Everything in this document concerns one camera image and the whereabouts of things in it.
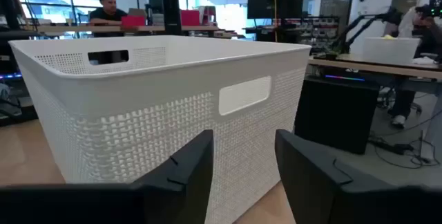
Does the wooden background table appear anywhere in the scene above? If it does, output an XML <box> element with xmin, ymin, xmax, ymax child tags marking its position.
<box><xmin>20</xmin><ymin>25</ymin><xmax>222</xmax><ymax>34</ymax></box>

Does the storage shelf with bins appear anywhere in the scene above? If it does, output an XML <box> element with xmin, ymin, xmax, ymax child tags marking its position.
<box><xmin>272</xmin><ymin>16</ymin><xmax>340</xmax><ymax>51</ymax></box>

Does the small white basket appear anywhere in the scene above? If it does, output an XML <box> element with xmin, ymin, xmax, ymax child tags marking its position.
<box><xmin>361</xmin><ymin>36</ymin><xmax>421</xmax><ymax>66</ymax></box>

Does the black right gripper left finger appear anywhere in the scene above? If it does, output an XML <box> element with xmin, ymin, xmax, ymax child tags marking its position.
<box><xmin>133</xmin><ymin>129</ymin><xmax>215</xmax><ymax>224</ymax></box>

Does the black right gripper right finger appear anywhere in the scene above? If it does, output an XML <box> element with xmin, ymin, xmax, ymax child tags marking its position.
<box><xmin>275</xmin><ymin>129</ymin><xmax>391</xmax><ymax>224</ymax></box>

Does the black computer tower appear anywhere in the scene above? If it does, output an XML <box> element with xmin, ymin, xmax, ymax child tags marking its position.
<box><xmin>294</xmin><ymin>75</ymin><xmax>380</xmax><ymax>155</ymax></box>

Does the white plastic laundry basket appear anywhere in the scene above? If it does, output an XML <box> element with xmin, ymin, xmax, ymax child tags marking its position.
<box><xmin>8</xmin><ymin>35</ymin><xmax>313</xmax><ymax>224</ymax></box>

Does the black pillar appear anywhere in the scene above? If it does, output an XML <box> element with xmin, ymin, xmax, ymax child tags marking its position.
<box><xmin>160</xmin><ymin>0</ymin><xmax>183</xmax><ymax>37</ymax></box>

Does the person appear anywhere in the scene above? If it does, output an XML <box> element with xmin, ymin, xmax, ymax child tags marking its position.
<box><xmin>88</xmin><ymin>0</ymin><xmax>129</xmax><ymax>38</ymax></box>
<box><xmin>390</xmin><ymin>6</ymin><xmax>442</xmax><ymax>130</ymax></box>

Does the wooden desk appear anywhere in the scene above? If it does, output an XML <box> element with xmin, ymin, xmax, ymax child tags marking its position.
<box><xmin>308</xmin><ymin>53</ymin><xmax>442</xmax><ymax>80</ymax></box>

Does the black device with green lights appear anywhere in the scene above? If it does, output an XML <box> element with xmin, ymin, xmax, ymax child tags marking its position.
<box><xmin>415</xmin><ymin>0</ymin><xmax>442</xmax><ymax>20</ymax></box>

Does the red box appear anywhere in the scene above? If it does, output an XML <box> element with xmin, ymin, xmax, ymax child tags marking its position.
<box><xmin>120</xmin><ymin>15</ymin><xmax>146</xmax><ymax>28</ymax></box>
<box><xmin>180</xmin><ymin>9</ymin><xmax>201</xmax><ymax>27</ymax></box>

